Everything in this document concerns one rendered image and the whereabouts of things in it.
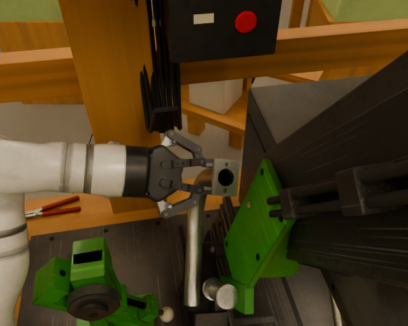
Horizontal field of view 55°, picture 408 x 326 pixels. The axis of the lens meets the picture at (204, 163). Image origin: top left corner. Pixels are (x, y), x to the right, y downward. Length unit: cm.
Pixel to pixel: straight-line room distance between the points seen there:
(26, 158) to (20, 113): 254
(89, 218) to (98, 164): 51
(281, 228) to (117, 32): 43
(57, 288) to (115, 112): 36
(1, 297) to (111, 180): 21
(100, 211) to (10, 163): 54
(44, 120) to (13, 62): 207
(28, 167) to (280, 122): 41
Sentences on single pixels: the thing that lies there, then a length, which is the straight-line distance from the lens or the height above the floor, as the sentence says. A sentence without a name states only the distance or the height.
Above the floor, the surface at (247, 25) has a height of 141.
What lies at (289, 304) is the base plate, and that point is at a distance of 87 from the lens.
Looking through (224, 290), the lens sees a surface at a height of 109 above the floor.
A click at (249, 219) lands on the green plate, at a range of 61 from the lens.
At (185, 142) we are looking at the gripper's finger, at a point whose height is 128.
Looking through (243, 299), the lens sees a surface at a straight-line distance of 64.
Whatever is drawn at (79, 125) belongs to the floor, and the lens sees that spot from 281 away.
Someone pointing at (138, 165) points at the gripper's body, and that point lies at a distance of 54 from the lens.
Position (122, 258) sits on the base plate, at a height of 90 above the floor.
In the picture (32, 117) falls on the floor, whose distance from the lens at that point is 300.
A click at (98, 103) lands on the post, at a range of 79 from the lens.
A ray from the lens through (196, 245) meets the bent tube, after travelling 71.
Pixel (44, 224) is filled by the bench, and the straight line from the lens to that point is 106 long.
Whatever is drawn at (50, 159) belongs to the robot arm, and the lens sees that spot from 54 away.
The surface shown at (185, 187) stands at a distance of 58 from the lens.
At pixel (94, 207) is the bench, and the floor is 88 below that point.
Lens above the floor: 166
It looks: 44 degrees down
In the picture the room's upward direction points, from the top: straight up
